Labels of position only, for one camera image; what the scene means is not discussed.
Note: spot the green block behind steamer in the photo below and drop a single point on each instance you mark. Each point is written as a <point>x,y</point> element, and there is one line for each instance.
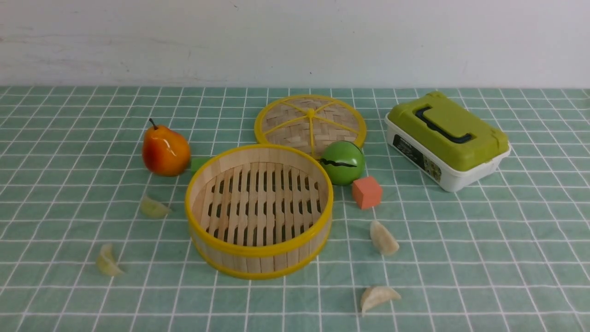
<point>197,162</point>

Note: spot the pale green dumpling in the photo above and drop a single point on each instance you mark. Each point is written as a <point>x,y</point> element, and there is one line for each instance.
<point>152,208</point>
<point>106,263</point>

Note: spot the green lid white lunch box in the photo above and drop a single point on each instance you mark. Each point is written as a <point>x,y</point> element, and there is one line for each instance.
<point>448,143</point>

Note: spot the white dumpling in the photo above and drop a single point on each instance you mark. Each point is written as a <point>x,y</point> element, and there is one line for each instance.
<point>375,296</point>
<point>382,239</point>

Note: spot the red yellow toy pear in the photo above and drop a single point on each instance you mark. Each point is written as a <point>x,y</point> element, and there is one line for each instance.
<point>165,152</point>

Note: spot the green toy watermelon ball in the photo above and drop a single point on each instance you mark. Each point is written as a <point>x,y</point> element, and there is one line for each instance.
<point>343,161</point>

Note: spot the green checkered tablecloth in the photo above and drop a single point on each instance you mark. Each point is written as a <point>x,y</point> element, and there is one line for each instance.
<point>510,253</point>

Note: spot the orange foam cube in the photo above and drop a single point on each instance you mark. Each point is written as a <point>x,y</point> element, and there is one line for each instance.
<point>367,192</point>

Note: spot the bamboo steamer tray yellow rim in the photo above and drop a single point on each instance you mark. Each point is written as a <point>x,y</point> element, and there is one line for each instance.
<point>259,211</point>

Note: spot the woven bamboo steamer lid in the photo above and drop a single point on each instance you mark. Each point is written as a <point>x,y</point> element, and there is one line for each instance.
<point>309,123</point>

